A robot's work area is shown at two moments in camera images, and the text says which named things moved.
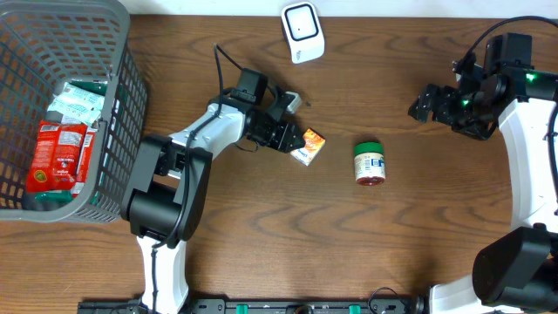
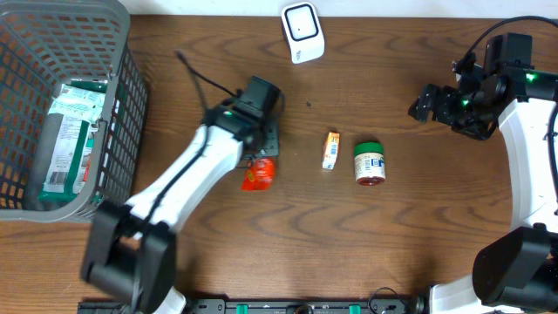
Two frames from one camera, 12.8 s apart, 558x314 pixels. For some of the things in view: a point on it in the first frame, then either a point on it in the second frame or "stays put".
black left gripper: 288,137 to 272,134
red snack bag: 56,156 to 259,174
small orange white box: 314,143 to 330,152
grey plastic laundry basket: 46,43 stays put
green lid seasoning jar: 370,163 stays put
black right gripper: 442,112 stays put
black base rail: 309,305 stays put
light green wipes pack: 78,103 stays put
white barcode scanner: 304,31 stays put
